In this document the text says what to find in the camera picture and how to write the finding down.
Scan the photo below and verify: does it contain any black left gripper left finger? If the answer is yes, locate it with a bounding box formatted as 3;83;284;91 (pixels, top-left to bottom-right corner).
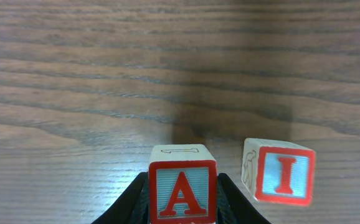
92;172;149;224

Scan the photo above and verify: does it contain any red letter A block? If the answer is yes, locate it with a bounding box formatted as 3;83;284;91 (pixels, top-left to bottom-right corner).
148;144;217;224

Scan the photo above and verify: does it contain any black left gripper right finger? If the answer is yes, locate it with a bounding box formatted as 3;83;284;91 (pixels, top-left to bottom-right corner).
216;173;270;224

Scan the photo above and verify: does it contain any red letter I block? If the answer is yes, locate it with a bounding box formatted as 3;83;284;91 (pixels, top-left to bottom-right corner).
241;138;316;207

